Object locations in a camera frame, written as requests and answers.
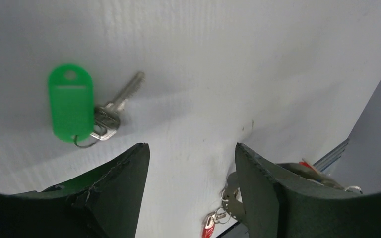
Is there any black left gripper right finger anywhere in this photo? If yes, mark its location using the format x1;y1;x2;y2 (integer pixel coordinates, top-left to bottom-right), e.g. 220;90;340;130
235;143;381;238

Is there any silver key with red tag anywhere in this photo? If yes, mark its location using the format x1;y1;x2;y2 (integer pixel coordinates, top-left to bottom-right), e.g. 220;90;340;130
201;207;231;238

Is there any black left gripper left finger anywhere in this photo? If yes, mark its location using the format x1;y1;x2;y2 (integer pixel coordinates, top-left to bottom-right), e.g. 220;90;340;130
0;143;150;238

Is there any green tag with key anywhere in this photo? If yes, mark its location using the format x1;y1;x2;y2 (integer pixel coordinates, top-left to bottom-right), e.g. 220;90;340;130
47;63;145;149

